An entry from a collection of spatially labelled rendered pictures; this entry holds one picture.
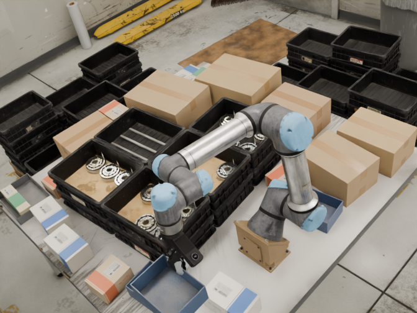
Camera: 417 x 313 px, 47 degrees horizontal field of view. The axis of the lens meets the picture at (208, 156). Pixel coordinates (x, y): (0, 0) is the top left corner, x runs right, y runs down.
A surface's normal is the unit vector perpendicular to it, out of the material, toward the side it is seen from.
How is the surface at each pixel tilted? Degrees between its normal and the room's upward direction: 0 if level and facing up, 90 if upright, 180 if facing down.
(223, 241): 0
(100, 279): 0
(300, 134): 77
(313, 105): 0
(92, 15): 90
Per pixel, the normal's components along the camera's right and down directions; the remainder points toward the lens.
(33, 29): 0.70, 0.40
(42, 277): -0.15, -0.73
